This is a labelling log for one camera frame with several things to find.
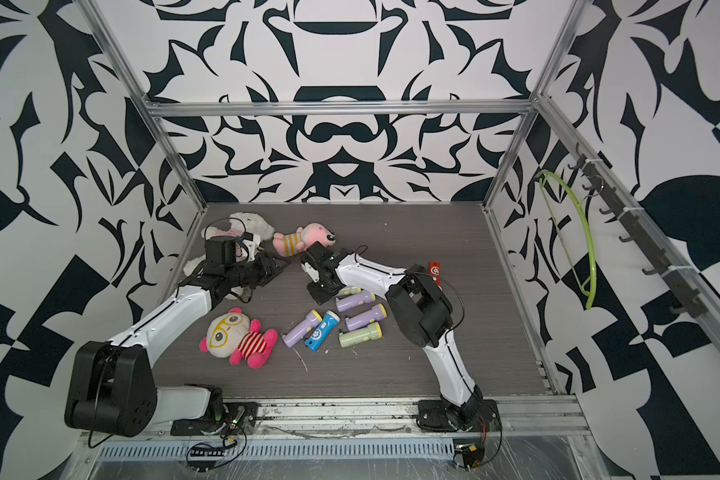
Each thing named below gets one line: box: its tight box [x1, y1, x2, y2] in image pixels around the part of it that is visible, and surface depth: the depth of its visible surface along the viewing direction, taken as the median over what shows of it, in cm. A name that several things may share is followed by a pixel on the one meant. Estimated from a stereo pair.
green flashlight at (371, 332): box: [338, 322, 383, 348], surface depth 87 cm
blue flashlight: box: [304, 310, 341, 352], surface depth 87 cm
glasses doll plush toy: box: [199, 307, 279, 369], surface depth 82 cm
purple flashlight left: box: [282, 309, 323, 349], surface depth 89 cm
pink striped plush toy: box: [272, 222, 336, 256], surface depth 104 cm
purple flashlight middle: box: [345, 304, 388, 332], surface depth 91 cm
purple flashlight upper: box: [335, 291, 377, 312], surface depth 93 cm
